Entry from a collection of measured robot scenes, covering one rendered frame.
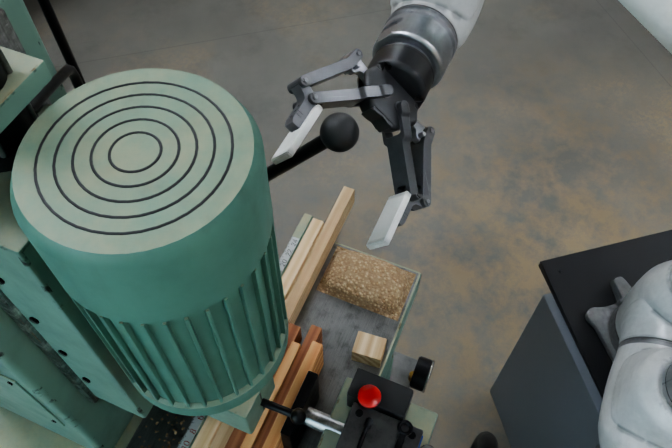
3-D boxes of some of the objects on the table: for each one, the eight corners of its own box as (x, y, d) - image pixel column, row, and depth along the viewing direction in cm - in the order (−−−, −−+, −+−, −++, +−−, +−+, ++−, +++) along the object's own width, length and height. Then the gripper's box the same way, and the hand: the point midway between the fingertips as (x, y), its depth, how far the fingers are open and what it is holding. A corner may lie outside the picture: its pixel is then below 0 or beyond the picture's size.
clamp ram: (333, 473, 90) (333, 456, 83) (284, 451, 92) (279, 432, 84) (358, 412, 95) (359, 390, 88) (310, 392, 97) (308, 369, 89)
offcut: (357, 339, 102) (358, 330, 99) (385, 347, 101) (387, 338, 98) (351, 360, 100) (351, 351, 97) (379, 368, 99) (380, 360, 97)
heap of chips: (397, 321, 104) (399, 310, 101) (316, 290, 107) (315, 279, 104) (416, 274, 108) (418, 263, 105) (337, 246, 112) (337, 234, 109)
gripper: (448, 146, 84) (388, 283, 73) (311, 2, 75) (218, 132, 64) (494, 128, 79) (438, 273, 67) (353, -30, 70) (259, 106, 58)
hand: (336, 196), depth 66 cm, fingers open, 13 cm apart
